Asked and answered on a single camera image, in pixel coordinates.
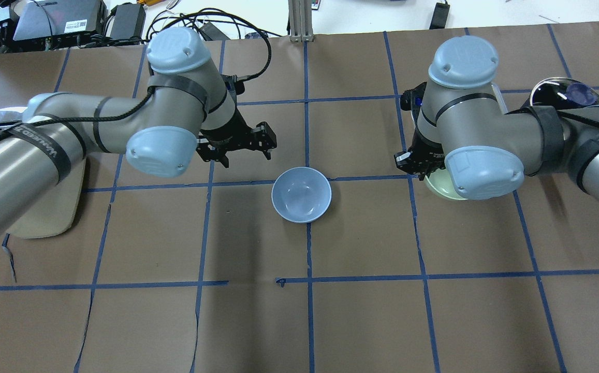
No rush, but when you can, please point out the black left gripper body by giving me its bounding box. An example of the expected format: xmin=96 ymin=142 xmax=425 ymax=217
xmin=198 ymin=111 xmax=259 ymax=151

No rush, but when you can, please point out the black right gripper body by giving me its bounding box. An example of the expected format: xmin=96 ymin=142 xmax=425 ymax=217
xmin=394 ymin=83 xmax=446 ymax=180

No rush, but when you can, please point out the green bowl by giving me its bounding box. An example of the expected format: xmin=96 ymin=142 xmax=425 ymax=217
xmin=423 ymin=168 xmax=467 ymax=201

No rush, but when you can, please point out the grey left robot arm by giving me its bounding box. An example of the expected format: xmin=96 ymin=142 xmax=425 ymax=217
xmin=0 ymin=27 xmax=277 ymax=235

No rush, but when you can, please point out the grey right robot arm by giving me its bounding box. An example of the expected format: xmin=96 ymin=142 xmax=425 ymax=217
xmin=393 ymin=35 xmax=599 ymax=202

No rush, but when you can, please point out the blue bowl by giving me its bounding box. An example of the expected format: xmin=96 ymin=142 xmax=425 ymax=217
xmin=271 ymin=167 xmax=333 ymax=224

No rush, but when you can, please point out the small black adapter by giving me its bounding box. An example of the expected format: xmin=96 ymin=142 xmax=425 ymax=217
xmin=429 ymin=1 xmax=450 ymax=29

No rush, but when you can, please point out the dark glass round plate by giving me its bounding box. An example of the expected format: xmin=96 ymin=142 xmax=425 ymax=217
xmin=529 ymin=77 xmax=599 ymax=141

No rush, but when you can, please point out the black power adapter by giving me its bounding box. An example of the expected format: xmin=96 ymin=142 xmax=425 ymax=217
xmin=108 ymin=3 xmax=145 ymax=41

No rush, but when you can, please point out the beige tray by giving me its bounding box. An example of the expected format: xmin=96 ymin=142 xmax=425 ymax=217
xmin=0 ymin=107 xmax=86 ymax=239

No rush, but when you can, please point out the black electronics box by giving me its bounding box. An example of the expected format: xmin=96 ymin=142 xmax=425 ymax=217
xmin=13 ymin=1 xmax=107 ymax=45

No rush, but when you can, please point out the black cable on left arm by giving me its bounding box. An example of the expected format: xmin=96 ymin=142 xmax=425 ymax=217
xmin=0 ymin=8 xmax=272 ymax=156

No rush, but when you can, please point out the aluminium profile post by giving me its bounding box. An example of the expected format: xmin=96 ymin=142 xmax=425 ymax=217
xmin=288 ymin=1 xmax=314 ymax=42

